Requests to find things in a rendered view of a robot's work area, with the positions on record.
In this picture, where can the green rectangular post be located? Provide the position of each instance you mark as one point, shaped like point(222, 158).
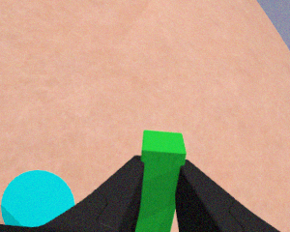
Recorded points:
point(163, 153)

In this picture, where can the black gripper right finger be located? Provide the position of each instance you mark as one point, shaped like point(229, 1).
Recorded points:
point(203, 206)

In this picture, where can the cyan circle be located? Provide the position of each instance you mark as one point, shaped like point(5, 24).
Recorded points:
point(34, 198)

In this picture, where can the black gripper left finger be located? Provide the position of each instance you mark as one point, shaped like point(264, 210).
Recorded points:
point(113, 207)

